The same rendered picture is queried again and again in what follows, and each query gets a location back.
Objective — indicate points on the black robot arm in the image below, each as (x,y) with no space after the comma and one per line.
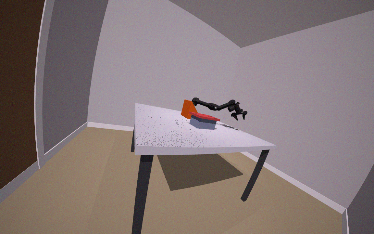
(231,105)

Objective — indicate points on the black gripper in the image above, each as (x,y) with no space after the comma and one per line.
(238,112)

